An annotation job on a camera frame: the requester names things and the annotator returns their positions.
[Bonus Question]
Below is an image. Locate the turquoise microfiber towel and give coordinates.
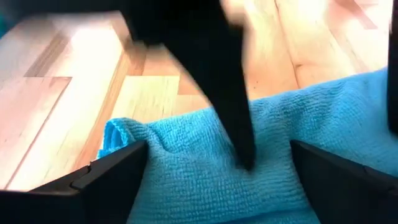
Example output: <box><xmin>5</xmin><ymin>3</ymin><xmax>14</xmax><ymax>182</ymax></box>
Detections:
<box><xmin>96</xmin><ymin>67</ymin><xmax>398</xmax><ymax>224</ymax></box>

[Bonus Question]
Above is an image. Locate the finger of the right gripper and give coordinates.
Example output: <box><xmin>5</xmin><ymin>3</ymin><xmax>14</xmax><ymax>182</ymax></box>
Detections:
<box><xmin>387</xmin><ymin>0</ymin><xmax>398</xmax><ymax>134</ymax></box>
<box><xmin>161</xmin><ymin>34</ymin><xmax>257</xmax><ymax>171</ymax></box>

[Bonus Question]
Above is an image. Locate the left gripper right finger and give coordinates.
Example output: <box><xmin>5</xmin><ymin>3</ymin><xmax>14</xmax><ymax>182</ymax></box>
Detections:
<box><xmin>290</xmin><ymin>139</ymin><xmax>398</xmax><ymax>224</ymax></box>

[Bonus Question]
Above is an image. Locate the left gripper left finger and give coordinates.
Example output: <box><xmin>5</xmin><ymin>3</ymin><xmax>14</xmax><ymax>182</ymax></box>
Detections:
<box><xmin>0</xmin><ymin>140</ymin><xmax>149</xmax><ymax>224</ymax></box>

